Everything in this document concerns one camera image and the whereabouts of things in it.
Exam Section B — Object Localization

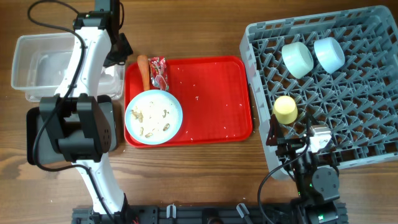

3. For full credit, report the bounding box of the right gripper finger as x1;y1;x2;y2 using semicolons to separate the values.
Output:
305;112;319;128
266;114;284;146

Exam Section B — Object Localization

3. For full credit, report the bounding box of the orange carrot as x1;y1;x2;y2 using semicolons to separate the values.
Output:
137;55;150;91

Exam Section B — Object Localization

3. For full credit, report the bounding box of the yellow cup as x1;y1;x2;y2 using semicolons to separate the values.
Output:
272;96;298;124

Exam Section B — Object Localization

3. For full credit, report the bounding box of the red snack wrapper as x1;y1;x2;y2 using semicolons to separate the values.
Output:
149;57;169;91

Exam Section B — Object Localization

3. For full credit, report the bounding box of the green bowl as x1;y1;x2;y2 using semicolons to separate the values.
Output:
281;42;314;79

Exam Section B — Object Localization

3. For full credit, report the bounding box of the light blue bowl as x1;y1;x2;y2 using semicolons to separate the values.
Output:
313;37;345;74

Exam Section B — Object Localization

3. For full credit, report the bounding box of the light blue plate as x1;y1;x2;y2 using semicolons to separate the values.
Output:
124;90;183;146

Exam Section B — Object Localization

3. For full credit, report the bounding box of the white tissue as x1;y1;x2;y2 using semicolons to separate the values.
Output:
99;65;118;84

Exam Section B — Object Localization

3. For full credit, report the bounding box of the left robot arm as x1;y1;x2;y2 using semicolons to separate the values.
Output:
32;1;136;223

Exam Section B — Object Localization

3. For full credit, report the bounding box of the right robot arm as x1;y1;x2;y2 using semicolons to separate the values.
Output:
257;114;345;223

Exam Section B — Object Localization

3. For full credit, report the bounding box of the grey dishwasher rack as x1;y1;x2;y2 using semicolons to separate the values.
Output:
239;6;397;169

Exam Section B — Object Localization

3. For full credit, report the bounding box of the red serving tray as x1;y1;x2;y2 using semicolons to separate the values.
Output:
123;55;253;148

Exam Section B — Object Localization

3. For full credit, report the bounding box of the clear plastic bin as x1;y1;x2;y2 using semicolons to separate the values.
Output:
11;28;125;102

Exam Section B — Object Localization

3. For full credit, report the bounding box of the black tray bin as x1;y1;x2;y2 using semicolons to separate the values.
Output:
26;94;118;165

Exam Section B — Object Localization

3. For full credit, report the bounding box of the left black cable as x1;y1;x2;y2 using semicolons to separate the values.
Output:
27;0;125;224

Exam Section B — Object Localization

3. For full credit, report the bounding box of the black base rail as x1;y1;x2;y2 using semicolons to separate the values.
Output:
71;202;348;224

